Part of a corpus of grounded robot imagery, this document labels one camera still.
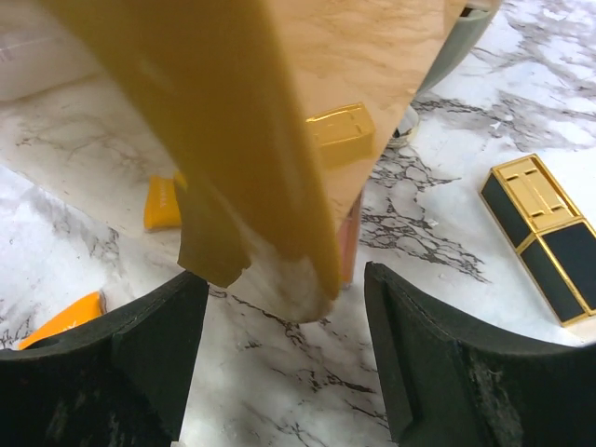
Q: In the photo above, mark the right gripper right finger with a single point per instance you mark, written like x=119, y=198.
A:
x=450, y=379

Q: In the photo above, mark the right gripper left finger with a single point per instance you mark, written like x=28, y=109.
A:
x=122, y=379

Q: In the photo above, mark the black gold lipstick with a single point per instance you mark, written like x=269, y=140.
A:
x=551, y=237

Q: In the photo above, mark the yellow drawer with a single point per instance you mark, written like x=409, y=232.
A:
x=232, y=135

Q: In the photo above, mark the orange sunscreen tube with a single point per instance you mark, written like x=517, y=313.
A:
x=80, y=312

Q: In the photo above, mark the pink blush palette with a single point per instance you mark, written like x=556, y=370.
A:
x=348, y=237

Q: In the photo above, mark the grey bottom drawer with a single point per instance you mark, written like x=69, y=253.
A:
x=468, y=29

